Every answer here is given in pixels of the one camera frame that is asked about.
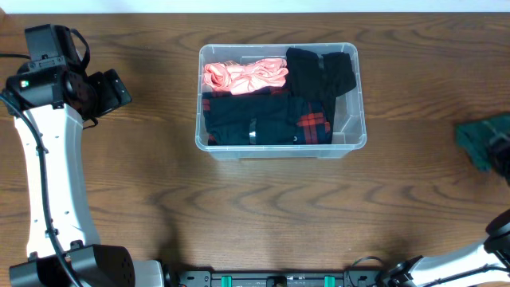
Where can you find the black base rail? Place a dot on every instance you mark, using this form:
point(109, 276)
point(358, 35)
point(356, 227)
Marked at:
point(350, 278)

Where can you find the pink garment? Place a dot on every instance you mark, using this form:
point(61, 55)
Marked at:
point(240, 79)

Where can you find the dark navy garment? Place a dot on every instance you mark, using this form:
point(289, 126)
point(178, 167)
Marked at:
point(263, 119)

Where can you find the clear plastic storage container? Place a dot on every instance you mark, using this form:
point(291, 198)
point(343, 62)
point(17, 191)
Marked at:
point(349, 128)

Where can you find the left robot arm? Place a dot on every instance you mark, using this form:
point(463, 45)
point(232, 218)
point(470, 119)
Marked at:
point(53, 100)

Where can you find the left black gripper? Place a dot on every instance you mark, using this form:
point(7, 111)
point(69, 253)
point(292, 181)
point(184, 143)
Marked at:
point(112, 92)

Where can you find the black garment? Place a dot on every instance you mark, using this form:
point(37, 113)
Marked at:
point(328, 103)
point(319, 77)

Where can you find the dark green garment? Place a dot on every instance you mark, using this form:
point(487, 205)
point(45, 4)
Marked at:
point(474, 138)

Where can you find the red navy plaid shirt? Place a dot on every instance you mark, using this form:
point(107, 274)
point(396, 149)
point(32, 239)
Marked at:
point(312, 126)

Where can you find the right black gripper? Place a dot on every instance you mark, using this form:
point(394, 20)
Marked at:
point(500, 155)

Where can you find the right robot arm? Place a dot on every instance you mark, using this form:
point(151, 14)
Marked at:
point(482, 262)

